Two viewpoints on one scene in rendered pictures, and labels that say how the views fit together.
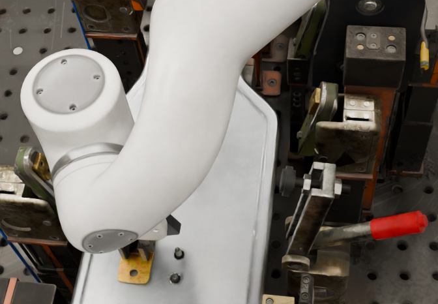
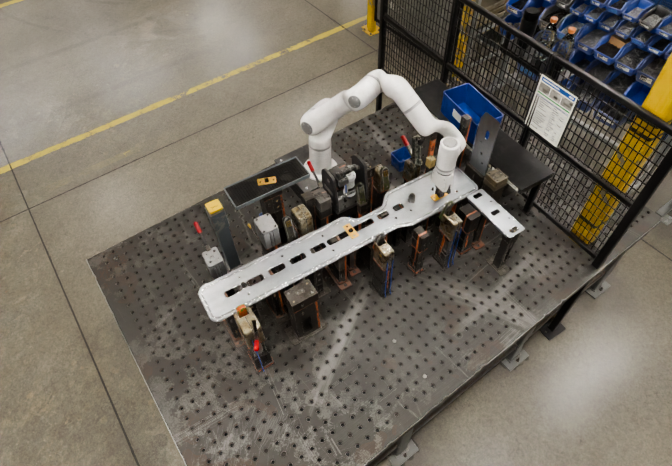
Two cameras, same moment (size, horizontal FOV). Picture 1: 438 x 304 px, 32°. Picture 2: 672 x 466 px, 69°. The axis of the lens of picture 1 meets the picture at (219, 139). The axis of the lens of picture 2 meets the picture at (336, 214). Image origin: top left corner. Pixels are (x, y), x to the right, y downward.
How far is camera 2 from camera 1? 2.20 m
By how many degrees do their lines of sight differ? 64
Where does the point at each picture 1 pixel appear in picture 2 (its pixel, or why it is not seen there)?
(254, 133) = (393, 194)
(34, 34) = (384, 341)
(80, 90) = (449, 140)
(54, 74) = (450, 145)
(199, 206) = (419, 193)
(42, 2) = (369, 351)
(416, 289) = not seen: hidden behind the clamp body
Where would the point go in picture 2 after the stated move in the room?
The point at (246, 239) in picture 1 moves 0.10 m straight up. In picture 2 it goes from (418, 181) to (420, 167)
